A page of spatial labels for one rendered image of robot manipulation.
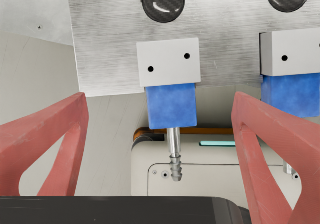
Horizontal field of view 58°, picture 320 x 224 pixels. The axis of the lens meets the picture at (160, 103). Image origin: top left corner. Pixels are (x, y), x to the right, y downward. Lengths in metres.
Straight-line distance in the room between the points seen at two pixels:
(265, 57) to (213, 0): 0.07
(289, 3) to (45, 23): 0.24
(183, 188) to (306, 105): 0.69
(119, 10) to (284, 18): 0.14
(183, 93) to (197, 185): 0.70
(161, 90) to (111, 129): 0.93
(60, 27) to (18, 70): 0.92
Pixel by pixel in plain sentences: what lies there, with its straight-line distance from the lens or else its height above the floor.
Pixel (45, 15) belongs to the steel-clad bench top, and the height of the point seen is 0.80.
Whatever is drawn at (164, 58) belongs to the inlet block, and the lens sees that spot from 0.24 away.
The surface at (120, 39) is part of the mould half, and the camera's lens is 0.27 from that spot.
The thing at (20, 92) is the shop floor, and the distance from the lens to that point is 1.25.
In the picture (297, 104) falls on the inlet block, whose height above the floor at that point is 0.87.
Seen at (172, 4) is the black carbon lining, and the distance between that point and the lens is 0.27.
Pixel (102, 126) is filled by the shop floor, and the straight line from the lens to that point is 1.17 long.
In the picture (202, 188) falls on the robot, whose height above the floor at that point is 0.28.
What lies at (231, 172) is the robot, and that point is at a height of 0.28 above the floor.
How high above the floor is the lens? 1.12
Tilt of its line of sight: 81 degrees down
